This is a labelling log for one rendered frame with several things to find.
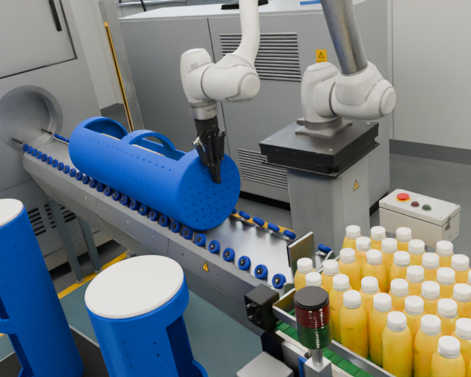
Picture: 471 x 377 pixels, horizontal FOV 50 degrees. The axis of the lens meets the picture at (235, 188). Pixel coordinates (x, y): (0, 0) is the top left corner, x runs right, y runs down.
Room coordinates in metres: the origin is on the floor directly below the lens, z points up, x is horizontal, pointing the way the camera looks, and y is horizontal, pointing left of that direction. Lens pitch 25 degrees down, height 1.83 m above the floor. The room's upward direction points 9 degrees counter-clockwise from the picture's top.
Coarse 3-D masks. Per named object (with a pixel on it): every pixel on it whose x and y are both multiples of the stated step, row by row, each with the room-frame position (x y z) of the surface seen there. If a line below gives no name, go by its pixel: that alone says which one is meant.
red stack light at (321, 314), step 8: (328, 304) 0.70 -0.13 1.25; (296, 312) 0.71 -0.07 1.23; (304, 312) 0.69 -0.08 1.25; (312, 312) 0.69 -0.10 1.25; (320, 312) 0.69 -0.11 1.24; (328, 312) 0.70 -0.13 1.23; (304, 320) 0.70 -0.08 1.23; (312, 320) 0.69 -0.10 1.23; (320, 320) 0.69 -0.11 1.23; (328, 320) 0.70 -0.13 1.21
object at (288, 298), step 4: (336, 260) 1.21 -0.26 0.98; (320, 272) 1.17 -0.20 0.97; (288, 292) 1.10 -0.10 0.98; (292, 292) 1.10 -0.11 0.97; (284, 296) 1.08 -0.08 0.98; (288, 296) 1.09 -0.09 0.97; (292, 296) 1.10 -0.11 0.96; (280, 300) 1.07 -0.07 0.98; (284, 300) 1.08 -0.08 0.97; (288, 300) 1.09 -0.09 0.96; (292, 300) 1.10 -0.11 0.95; (272, 304) 1.06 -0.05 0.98; (276, 304) 1.06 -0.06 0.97; (280, 304) 1.07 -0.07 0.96; (284, 304) 1.08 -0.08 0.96; (280, 308) 1.07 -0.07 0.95
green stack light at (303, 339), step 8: (296, 320) 0.72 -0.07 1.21; (304, 328) 0.70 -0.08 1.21; (312, 328) 0.69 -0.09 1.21; (320, 328) 0.69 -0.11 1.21; (328, 328) 0.70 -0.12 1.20; (304, 336) 0.70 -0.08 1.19; (312, 336) 0.69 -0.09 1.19; (320, 336) 0.69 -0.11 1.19; (328, 336) 0.70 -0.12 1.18; (304, 344) 0.70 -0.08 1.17; (312, 344) 0.69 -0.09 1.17; (320, 344) 0.69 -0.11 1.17; (328, 344) 0.69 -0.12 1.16
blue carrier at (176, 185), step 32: (96, 128) 2.27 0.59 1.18; (96, 160) 1.95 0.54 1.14; (128, 160) 1.77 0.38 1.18; (160, 160) 1.64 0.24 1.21; (192, 160) 1.55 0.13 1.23; (224, 160) 1.62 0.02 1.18; (128, 192) 1.78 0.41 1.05; (160, 192) 1.56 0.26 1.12; (192, 192) 1.53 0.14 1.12; (224, 192) 1.60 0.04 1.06; (192, 224) 1.51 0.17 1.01
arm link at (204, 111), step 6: (204, 102) 1.52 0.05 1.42; (210, 102) 1.53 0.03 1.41; (216, 102) 1.55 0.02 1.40; (192, 108) 1.54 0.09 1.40; (198, 108) 1.52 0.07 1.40; (204, 108) 1.52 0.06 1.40; (210, 108) 1.53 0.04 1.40; (216, 108) 1.55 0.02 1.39; (192, 114) 1.54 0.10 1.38; (198, 114) 1.53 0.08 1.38; (204, 114) 1.52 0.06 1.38; (210, 114) 1.53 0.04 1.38; (216, 114) 1.54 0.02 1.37
